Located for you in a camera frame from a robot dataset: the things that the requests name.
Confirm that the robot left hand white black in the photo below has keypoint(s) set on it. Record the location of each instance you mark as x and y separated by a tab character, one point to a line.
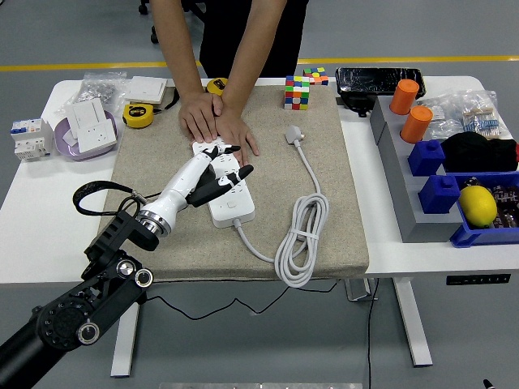
182	178

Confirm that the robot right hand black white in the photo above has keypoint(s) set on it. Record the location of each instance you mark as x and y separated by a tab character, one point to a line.
487	385

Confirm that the person's left hand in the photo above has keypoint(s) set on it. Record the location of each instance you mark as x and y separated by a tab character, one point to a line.
239	131

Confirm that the person's right hand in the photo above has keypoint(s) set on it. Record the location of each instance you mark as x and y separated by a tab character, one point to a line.
200	115

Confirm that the white power strip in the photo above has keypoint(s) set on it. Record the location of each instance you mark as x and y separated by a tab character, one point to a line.
233	206

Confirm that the person's right forearm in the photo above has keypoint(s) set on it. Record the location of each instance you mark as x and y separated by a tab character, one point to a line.
178	48

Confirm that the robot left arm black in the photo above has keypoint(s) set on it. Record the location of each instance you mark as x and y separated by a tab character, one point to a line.
109	243

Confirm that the person's left forearm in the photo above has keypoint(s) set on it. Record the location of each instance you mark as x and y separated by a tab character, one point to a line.
251	48

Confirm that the squarish yellow tape measure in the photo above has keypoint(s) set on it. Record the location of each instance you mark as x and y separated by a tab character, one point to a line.
215	86

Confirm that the round yellow tape measure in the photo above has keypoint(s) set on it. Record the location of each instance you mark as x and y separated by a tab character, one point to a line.
138	115

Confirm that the large colourful puzzle cube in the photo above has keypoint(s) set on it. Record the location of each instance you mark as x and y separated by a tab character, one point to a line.
297	93

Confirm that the grey-brown mat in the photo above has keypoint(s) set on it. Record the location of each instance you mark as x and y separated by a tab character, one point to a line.
202	251

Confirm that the white socket plate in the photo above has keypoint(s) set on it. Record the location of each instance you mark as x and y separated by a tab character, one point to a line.
97	135

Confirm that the white table leg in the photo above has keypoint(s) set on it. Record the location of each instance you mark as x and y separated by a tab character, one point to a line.
125	344
413	324

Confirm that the small colourful puzzle cube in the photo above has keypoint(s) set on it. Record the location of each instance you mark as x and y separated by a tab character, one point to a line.
318	76

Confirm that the person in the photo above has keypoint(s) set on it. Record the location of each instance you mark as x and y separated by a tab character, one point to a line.
275	36

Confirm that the plastic bag of screws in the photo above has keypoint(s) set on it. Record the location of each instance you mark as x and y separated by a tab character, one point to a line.
101	87

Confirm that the black table control panel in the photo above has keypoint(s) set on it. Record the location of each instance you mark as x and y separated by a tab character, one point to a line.
478	279

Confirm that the purple bowl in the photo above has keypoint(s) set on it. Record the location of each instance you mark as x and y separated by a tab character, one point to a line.
65	150

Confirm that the black office chair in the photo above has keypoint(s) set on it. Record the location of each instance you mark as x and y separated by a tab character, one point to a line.
142	8

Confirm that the shiny black plastic tray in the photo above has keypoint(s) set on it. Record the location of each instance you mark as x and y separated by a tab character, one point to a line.
377	79

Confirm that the blue plastic bin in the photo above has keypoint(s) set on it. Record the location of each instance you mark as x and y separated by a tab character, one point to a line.
466	237

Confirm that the white circuit breaker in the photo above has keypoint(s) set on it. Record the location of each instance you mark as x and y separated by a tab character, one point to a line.
30	139

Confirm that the orange cylinder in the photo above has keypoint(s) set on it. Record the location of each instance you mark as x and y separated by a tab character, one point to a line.
417	125
404	97

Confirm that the grey stepped block holder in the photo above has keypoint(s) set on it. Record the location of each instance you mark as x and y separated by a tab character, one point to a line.
405	182

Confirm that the yellow lemon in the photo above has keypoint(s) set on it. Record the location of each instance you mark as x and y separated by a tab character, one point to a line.
478	206

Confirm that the blue block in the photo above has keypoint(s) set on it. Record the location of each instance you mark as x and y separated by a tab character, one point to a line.
438	196
425	158

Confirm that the clear plastic parts bag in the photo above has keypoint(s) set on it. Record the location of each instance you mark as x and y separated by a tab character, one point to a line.
444	117

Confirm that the black cloth bundle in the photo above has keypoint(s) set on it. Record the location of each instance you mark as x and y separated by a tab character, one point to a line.
478	154

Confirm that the plastic bag of resistors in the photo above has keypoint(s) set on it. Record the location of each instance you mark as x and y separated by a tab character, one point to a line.
484	119

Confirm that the white wall switch panel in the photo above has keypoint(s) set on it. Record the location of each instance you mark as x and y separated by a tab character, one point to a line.
144	89

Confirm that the white switch plate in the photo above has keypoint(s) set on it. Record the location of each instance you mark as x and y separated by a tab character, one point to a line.
87	115

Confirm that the grey metal bracket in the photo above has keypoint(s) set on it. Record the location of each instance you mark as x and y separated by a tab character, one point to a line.
359	291

